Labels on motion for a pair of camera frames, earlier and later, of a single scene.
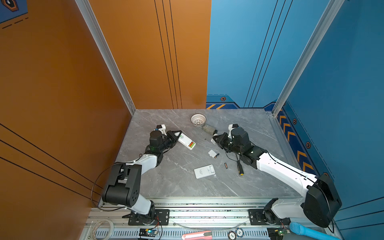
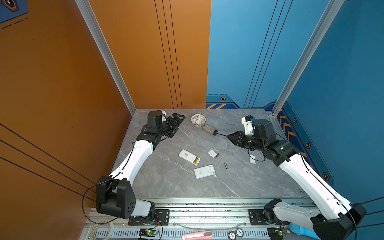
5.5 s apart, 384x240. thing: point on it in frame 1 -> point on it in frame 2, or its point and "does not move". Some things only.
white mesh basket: x=198 y=119 does not move
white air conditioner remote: x=204 y=171 does not move
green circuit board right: x=275 y=233 does not move
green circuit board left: x=148 y=232 does not move
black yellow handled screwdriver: x=240 y=169 -> x=215 y=132
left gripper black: x=172 y=138 -> x=174 y=126
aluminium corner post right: x=332 y=7 does not move
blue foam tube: x=297 y=228 does not move
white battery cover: x=212 y=153 does not move
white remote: x=186 y=141 -> x=189 y=157
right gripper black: x=222 y=137 -> x=236 y=134
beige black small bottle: x=209 y=129 does not move
